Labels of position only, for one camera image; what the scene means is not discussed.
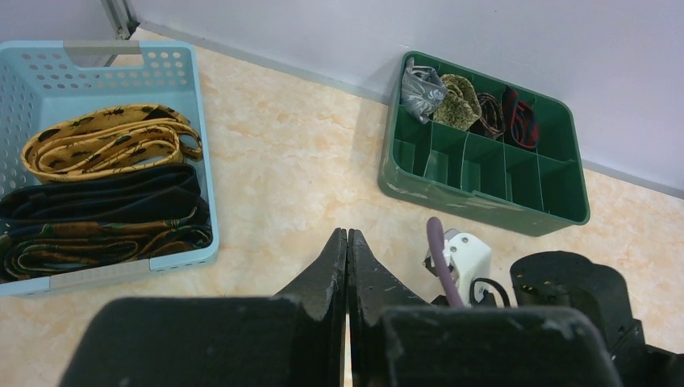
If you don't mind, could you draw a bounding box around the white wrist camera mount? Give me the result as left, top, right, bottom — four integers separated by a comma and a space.
423, 218, 511, 307

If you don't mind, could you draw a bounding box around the yellow patterned tie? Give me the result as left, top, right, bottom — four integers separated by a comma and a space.
21, 104, 203, 184

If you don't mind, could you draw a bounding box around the silver rolled tie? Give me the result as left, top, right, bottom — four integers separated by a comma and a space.
400, 57, 447, 123

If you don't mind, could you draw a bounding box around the olive rolled tie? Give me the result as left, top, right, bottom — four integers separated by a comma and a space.
432, 73, 482, 131

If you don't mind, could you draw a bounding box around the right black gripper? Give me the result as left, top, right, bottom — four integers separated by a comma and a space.
510, 251, 683, 386

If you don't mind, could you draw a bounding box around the light blue plastic basket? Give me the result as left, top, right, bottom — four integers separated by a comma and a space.
1, 41, 219, 296

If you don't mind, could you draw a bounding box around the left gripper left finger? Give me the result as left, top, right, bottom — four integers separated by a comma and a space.
275, 228, 348, 386

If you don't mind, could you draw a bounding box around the red black rolled tie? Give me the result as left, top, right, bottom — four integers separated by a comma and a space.
501, 86, 540, 151

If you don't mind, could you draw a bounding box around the green brown striped tie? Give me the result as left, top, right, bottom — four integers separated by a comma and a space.
1, 209, 213, 283

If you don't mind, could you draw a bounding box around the dark navy tie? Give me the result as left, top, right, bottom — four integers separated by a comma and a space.
1, 164, 210, 227

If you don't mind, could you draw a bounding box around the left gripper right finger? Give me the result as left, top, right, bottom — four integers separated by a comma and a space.
347, 229, 427, 386

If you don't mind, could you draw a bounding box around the brown rolled tie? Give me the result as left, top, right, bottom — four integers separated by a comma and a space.
469, 93, 506, 140

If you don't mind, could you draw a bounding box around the green compartment organizer box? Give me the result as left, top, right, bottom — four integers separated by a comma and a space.
377, 51, 590, 236

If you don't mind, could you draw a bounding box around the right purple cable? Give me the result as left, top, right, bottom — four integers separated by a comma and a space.
426, 216, 466, 310

